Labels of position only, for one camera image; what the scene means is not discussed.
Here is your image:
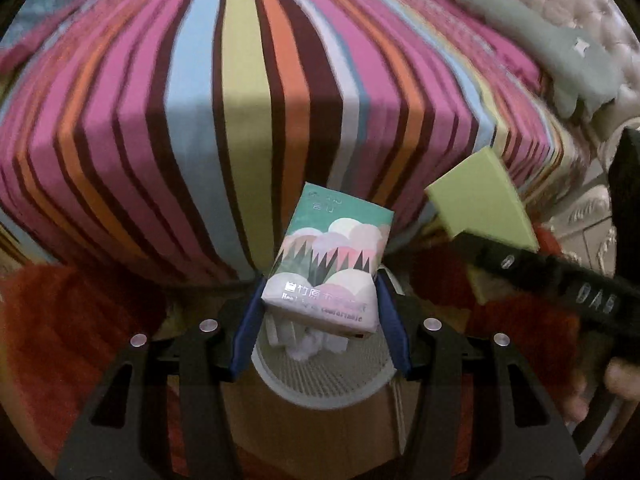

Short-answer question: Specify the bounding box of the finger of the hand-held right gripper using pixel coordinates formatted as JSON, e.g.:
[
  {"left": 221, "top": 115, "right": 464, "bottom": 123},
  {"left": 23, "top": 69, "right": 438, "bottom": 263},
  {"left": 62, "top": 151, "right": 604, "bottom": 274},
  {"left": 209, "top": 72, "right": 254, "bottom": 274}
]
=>
[{"left": 450, "top": 232, "right": 553, "bottom": 297}]

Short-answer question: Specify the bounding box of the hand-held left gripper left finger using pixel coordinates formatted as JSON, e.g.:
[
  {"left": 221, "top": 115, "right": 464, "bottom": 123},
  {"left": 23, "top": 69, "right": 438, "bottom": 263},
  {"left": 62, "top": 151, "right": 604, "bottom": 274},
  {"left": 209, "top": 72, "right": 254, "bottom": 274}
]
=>
[{"left": 54, "top": 275, "right": 266, "bottom": 480}]

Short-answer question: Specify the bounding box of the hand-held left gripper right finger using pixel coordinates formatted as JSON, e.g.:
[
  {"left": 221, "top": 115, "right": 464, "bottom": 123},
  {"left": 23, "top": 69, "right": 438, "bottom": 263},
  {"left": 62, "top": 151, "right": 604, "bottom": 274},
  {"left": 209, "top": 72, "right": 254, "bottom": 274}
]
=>
[{"left": 374, "top": 267, "right": 586, "bottom": 480}]

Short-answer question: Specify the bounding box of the light green box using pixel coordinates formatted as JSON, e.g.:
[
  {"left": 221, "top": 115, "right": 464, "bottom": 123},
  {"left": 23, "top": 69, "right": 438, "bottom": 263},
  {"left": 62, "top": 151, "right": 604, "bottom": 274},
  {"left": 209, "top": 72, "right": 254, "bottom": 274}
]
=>
[{"left": 424, "top": 146, "right": 542, "bottom": 255}]

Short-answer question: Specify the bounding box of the white mesh waste basket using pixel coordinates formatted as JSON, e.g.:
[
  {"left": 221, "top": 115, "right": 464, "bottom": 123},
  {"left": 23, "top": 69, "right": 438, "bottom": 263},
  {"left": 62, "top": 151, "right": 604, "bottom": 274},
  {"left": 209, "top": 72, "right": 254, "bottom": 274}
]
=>
[{"left": 250, "top": 310, "right": 402, "bottom": 412}]

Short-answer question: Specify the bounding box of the patterned tissue pack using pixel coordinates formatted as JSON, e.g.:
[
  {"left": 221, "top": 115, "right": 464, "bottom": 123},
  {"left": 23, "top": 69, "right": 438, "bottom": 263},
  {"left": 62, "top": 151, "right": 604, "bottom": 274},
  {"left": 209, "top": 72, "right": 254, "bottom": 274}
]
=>
[{"left": 261, "top": 182, "right": 396, "bottom": 341}]

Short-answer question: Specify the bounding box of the person's right hand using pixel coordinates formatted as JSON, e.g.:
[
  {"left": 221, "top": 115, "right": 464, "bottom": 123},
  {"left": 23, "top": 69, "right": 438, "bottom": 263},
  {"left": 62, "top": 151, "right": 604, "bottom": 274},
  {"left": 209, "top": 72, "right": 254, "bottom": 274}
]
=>
[{"left": 562, "top": 359, "right": 640, "bottom": 423}]

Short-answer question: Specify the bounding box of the small white paper scrap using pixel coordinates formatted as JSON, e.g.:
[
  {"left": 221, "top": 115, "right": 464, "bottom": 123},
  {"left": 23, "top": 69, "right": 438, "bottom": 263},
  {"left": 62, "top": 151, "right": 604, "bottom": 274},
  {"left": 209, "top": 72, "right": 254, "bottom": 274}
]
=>
[{"left": 267, "top": 312, "right": 297, "bottom": 347}]

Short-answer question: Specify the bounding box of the crumpled white paper ball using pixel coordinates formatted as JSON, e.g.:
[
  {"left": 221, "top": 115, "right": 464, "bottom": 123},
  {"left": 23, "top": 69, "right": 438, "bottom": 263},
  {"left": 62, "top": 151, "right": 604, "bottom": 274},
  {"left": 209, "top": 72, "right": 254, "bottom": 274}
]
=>
[{"left": 287, "top": 327, "right": 349, "bottom": 362}]

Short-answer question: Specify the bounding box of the white ornate nightstand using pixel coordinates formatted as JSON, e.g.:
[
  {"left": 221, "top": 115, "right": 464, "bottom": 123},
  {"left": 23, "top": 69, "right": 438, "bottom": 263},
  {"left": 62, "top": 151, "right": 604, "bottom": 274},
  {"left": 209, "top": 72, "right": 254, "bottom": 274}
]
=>
[{"left": 542, "top": 120, "right": 632, "bottom": 281}]

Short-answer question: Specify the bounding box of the red shaggy rug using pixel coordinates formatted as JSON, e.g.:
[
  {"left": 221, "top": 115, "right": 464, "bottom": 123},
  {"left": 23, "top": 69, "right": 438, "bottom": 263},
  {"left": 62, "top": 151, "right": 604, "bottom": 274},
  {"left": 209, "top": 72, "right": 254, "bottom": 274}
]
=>
[{"left": 0, "top": 247, "right": 608, "bottom": 466}]

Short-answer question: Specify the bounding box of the striped multicolour bed sheet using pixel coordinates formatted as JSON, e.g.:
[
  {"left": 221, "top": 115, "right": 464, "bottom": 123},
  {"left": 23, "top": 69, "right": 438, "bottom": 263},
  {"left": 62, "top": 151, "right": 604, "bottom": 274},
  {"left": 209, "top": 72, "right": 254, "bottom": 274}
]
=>
[{"left": 0, "top": 0, "right": 586, "bottom": 289}]

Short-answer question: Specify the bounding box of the grey-green pillow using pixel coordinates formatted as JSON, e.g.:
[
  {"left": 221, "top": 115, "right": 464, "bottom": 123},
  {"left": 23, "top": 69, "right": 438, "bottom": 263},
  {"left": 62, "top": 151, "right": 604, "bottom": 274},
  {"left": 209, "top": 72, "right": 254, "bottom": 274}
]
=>
[{"left": 412, "top": 0, "right": 626, "bottom": 118}]

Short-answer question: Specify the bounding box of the teal patterned cloth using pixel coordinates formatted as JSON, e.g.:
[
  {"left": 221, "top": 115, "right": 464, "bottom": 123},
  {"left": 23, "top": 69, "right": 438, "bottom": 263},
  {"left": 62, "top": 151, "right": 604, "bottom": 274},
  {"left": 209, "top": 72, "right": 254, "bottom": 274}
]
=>
[{"left": 7, "top": 0, "right": 126, "bottom": 56}]

